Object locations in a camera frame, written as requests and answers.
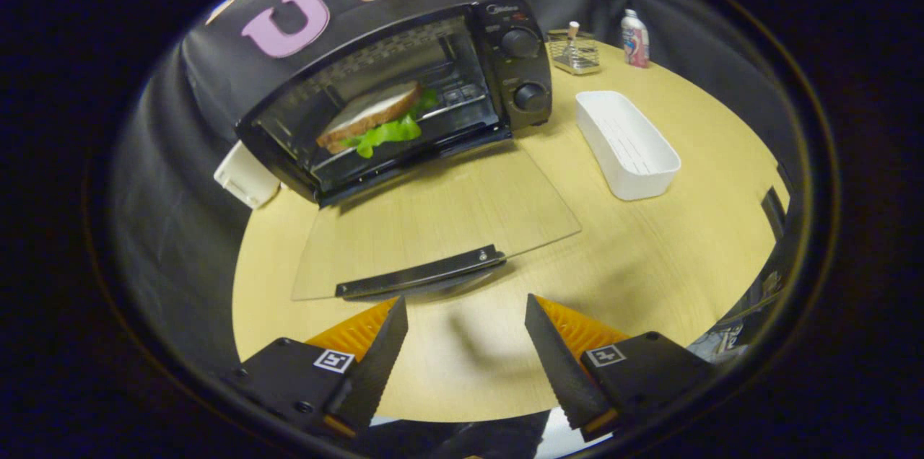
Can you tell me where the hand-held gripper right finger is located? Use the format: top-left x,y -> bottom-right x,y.
524,293 -> 715,444

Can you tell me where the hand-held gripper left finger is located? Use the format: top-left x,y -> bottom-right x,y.
224,295 -> 409,440

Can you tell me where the lettuce sandwich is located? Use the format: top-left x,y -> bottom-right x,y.
315,81 -> 440,159

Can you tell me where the black toaster oven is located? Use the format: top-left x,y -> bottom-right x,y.
235,0 -> 583,302

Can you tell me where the person's dark clothing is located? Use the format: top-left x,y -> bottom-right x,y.
361,410 -> 554,459

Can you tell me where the white plastic container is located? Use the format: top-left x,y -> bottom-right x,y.
213,141 -> 282,210

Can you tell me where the white plastic tray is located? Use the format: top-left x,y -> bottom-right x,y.
575,90 -> 682,201

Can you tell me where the black table clamp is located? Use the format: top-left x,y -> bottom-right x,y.
760,187 -> 790,240

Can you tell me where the clear glass jar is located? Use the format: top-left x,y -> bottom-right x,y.
546,27 -> 602,77

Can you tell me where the pink labelled bottle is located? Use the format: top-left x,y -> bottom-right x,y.
621,9 -> 650,69

